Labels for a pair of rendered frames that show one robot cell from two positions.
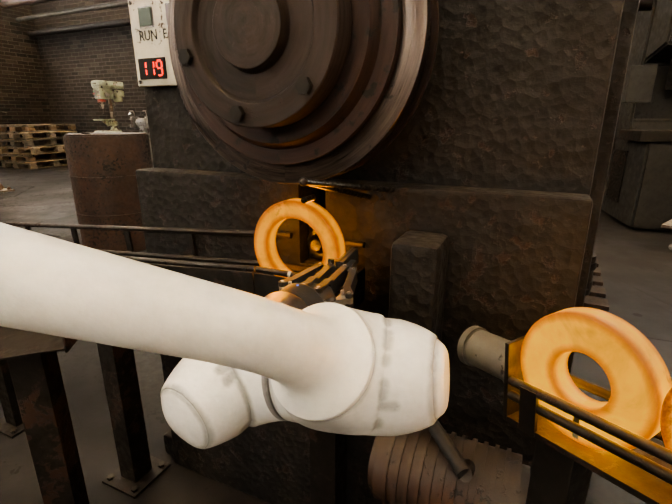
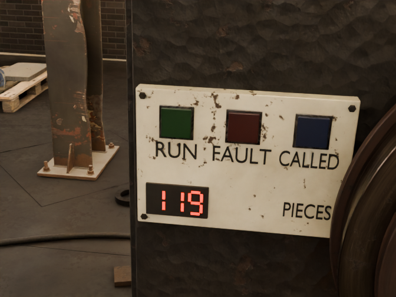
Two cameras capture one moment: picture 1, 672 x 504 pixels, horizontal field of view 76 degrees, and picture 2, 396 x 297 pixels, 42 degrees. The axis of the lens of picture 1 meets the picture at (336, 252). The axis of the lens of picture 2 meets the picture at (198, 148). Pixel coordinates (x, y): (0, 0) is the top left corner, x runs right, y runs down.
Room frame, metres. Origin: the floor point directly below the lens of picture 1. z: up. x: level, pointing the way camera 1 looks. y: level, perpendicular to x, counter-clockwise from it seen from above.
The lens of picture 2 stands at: (0.49, 0.57, 1.39)
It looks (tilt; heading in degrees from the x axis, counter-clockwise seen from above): 21 degrees down; 342
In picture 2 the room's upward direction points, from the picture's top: 2 degrees clockwise
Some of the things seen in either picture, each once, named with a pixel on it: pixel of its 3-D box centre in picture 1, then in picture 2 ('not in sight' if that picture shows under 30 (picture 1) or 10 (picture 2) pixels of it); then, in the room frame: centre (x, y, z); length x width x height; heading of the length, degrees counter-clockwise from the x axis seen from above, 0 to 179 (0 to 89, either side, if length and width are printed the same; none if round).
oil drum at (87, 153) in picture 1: (115, 190); not in sight; (3.38, 1.74, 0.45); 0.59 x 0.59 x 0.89
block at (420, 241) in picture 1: (417, 302); not in sight; (0.70, -0.14, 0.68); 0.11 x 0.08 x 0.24; 155
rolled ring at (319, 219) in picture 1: (298, 247); not in sight; (0.79, 0.07, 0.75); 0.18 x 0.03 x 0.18; 64
